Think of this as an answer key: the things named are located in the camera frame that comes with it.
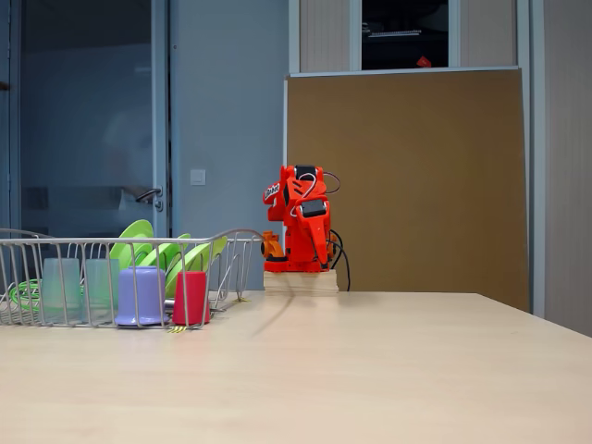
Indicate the green plastic plate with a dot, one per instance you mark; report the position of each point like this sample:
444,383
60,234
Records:
134,231
168,252
201,256

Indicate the red plastic cup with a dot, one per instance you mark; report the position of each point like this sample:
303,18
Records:
189,298

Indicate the purple plastic mug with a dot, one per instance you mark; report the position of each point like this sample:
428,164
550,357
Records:
141,296

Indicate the translucent grey plastic cup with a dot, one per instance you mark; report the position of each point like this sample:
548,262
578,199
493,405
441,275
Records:
62,287
99,287

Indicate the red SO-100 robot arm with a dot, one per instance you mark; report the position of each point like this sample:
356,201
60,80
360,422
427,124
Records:
296,245

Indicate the wooden base block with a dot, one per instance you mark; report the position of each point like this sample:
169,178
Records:
296,283

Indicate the brown cork board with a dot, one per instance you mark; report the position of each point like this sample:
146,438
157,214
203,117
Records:
416,162

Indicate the door lock plate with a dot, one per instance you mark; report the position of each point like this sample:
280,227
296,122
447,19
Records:
158,205

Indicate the small red tag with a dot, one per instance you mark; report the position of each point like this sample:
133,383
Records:
423,61

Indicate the glass office door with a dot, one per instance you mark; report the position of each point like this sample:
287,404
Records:
92,69

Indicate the white light switch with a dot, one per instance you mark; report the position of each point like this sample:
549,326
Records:
198,177

